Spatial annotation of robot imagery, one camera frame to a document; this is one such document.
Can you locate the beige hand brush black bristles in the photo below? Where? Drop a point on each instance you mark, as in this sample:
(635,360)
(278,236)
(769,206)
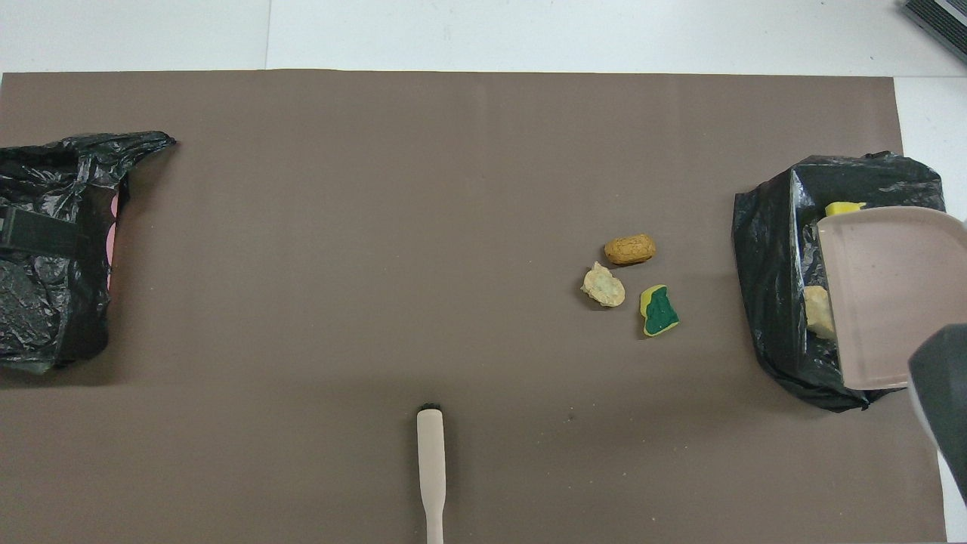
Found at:
(430,468)

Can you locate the pale round foam lump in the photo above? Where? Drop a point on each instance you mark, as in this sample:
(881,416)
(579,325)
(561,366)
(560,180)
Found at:
(604,287)

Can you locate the orange brown bread shaped lump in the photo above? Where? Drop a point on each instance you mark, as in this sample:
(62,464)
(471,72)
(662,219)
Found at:
(629,249)

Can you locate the green and yellow sponge piece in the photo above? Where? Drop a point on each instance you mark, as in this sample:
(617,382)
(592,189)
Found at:
(659,311)

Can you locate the yellowish foam lump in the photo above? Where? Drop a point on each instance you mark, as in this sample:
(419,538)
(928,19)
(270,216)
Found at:
(820,310)

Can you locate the large notched yellow sponge piece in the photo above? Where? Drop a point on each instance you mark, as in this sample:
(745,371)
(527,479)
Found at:
(842,209)

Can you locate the beige plastic dustpan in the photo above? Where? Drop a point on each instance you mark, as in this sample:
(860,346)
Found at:
(891,302)

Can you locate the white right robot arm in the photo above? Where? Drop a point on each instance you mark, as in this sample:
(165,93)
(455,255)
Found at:
(944,393)

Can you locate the black bag lined pink bin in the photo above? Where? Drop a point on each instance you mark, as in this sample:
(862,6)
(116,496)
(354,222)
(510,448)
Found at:
(45,317)

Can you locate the brown paper table mat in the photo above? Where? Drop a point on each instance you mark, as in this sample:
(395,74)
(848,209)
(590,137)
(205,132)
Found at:
(302,189)

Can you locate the dark ribbed grille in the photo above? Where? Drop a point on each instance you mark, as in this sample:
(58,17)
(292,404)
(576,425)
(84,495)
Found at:
(940,19)

